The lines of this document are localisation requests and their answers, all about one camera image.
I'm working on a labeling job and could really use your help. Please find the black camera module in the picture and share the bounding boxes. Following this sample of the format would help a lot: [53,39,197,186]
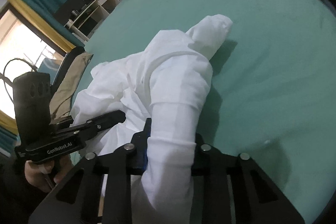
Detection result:
[13,72,51,146]

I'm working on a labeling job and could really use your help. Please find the white t-shirt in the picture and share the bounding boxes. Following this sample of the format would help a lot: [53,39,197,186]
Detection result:
[71,14,232,223]

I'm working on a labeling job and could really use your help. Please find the white desk shelf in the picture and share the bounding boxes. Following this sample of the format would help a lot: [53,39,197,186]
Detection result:
[65,0,120,44]

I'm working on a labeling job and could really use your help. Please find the beige trousers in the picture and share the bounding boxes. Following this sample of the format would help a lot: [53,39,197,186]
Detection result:
[50,52,93,120]

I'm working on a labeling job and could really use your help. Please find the teal and yellow curtain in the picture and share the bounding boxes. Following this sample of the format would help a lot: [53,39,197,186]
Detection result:
[0,0,85,156]

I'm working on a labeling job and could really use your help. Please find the green bed sheet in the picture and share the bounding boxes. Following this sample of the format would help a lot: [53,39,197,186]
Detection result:
[85,0,335,223]

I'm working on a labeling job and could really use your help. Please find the left hand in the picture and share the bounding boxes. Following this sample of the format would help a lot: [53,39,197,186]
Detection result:
[25,155,73,193]

